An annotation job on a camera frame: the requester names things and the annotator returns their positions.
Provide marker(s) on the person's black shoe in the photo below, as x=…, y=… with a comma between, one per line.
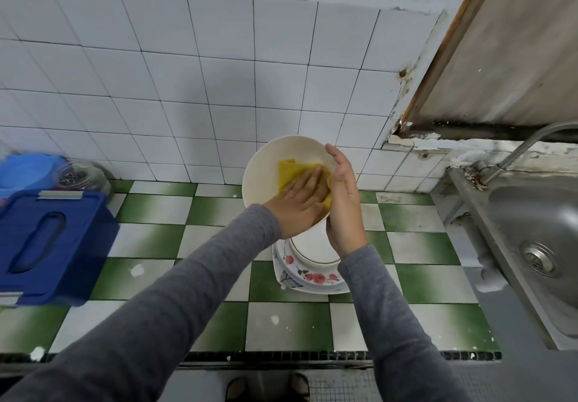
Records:
x=298, y=386
x=237, y=388

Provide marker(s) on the stainless steel sink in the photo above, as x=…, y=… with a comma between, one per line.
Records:
x=533, y=234

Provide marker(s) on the person's left hand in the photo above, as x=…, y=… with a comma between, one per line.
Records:
x=296, y=206

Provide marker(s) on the blue plastic box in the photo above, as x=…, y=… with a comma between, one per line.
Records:
x=50, y=245

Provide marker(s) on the person's right forearm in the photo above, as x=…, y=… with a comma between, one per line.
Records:
x=397, y=334

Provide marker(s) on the person's right hand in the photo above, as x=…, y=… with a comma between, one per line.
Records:
x=348, y=212

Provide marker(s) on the white plastic bowl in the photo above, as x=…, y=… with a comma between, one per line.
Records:
x=262, y=167

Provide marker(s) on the metal faucet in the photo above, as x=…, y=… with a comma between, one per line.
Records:
x=524, y=149

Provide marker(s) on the blue plastic bowl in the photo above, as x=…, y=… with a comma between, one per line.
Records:
x=27, y=173

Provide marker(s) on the glass jar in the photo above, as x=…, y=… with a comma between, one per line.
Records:
x=83, y=176

